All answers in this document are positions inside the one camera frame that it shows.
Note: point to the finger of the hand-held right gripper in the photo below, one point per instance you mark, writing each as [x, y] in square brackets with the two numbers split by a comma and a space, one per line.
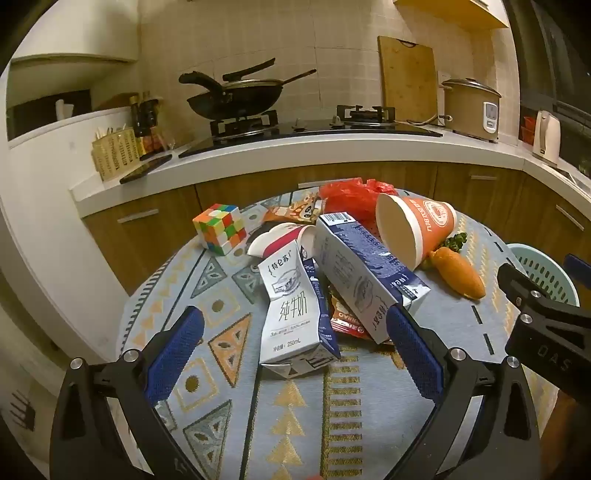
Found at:
[579, 267]
[519, 286]

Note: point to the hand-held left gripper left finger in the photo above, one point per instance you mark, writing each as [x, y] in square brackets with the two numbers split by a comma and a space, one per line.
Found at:
[178, 355]

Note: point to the wooden cabinet door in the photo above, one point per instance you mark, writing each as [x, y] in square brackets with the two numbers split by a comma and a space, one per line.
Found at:
[480, 198]
[258, 182]
[138, 244]
[549, 221]

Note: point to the white red paper cup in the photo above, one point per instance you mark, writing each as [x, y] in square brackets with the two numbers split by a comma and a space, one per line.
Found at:
[277, 237]

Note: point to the black flat device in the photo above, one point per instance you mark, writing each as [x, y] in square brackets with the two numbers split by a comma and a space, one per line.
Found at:
[145, 169]

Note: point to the yellow wall cabinet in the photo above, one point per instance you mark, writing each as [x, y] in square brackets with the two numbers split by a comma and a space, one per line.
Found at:
[461, 11]

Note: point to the red plastic bag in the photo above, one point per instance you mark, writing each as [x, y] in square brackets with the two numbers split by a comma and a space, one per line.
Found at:
[351, 198]

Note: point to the colourful puzzle cube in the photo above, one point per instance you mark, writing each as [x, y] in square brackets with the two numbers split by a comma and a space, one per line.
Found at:
[219, 228]

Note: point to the black gas stove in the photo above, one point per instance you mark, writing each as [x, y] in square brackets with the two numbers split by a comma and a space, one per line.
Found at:
[314, 134]

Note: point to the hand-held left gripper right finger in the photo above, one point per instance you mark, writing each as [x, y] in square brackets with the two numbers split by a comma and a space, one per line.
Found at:
[413, 355]

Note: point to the dark sauce bottle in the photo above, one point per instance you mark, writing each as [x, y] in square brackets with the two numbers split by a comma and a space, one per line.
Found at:
[150, 117]
[135, 117]

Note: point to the patterned tablecloth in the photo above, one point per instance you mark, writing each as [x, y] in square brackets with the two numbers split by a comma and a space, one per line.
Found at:
[295, 415]

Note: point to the dark window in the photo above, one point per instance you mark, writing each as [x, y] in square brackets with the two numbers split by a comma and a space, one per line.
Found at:
[554, 55]

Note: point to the red snack wrapper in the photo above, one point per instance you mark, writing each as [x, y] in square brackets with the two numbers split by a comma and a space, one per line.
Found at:
[346, 321]

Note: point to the wok lid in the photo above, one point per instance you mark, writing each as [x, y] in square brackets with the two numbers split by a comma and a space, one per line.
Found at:
[251, 78]

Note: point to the black wok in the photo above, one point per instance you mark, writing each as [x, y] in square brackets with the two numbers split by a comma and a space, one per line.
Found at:
[231, 104]

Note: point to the white milk carton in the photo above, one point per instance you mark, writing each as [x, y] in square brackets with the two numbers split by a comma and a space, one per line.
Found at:
[288, 314]

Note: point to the orange snack packet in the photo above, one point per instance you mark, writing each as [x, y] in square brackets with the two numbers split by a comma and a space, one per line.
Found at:
[295, 210]

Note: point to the beige rice cooker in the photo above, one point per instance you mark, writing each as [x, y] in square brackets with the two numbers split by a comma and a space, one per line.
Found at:
[466, 110]

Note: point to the toy carrot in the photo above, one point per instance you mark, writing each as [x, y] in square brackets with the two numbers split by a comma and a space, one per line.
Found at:
[459, 274]

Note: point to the blue milk carton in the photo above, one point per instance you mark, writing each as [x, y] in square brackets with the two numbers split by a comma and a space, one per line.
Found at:
[355, 272]

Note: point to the wooden cutting board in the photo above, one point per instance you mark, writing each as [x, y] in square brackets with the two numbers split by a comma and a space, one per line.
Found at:
[406, 78]

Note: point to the orange paper cup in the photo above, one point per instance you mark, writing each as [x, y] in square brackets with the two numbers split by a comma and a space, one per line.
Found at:
[415, 226]

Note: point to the woven utensil holder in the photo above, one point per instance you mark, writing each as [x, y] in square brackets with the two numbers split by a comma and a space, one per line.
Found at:
[115, 154]

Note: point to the light green plastic basket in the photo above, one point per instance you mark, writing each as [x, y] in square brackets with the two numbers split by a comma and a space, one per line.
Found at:
[540, 272]

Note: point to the white electric kettle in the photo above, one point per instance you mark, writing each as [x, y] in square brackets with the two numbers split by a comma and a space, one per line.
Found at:
[545, 138]

